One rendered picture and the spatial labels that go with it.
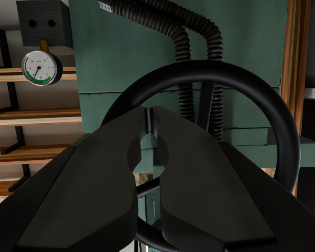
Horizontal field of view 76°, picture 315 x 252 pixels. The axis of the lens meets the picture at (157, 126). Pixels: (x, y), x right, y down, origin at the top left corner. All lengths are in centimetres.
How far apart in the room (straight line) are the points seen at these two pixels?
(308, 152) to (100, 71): 51
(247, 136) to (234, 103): 8
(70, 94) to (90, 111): 259
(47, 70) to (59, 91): 268
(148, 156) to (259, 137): 26
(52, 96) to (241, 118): 285
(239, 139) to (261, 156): 7
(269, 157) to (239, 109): 14
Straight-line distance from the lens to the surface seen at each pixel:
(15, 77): 277
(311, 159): 60
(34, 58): 44
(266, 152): 54
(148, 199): 93
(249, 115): 50
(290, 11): 191
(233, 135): 49
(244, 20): 49
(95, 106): 46
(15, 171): 365
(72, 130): 313
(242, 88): 28
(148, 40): 45
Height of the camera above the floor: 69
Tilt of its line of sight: 12 degrees up
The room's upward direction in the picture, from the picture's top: 178 degrees clockwise
